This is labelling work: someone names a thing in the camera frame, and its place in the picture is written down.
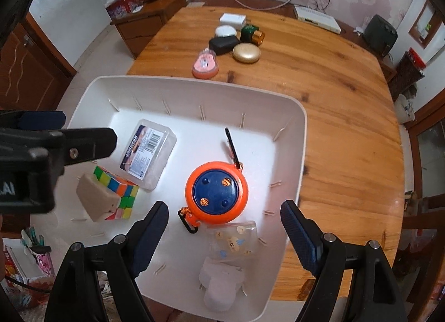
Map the colourful puzzle cube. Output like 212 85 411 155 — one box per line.
93 165 140 221

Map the pink correction tape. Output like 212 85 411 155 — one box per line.
192 49 219 80

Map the white bucket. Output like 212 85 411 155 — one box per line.
394 94 416 124

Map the white charger block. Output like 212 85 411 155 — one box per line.
219 13 248 29

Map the gold round case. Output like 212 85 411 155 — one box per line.
232 43 261 63

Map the white round case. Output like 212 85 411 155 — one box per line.
214 25 237 39

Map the green and gold cylinder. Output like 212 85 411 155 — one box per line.
241 25 265 46

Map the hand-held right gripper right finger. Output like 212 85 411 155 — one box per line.
280 200 407 322

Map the white cable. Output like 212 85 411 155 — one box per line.
234 0 296 10

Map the dark green air fryer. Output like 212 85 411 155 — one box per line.
363 14 398 56

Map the brown wooden door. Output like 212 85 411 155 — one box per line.
0 13 77 110

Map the person's pink clothed leg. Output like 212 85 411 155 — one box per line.
146 298 195 322

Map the black case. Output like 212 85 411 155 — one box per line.
209 36 241 56

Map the glass door cabinet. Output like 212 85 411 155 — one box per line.
407 93 445 204

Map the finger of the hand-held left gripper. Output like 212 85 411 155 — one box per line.
0 110 66 131
0 127 118 168

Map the orange and blue reel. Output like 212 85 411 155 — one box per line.
178 127 249 235

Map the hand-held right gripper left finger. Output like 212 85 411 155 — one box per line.
44 201 170 322

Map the wooden side cabinet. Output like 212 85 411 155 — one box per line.
110 0 187 59

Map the white plastic tray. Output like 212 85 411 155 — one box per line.
56 76 307 322

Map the wooden chair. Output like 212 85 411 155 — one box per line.
403 193 445 234

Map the red tissue box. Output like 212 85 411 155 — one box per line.
102 0 144 20

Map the clear plastic box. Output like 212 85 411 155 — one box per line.
120 118 177 191

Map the white set-top box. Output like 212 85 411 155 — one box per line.
294 5 342 34

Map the clear printed small case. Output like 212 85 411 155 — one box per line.
208 221 258 267

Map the beige box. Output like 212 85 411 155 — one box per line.
76 173 118 222

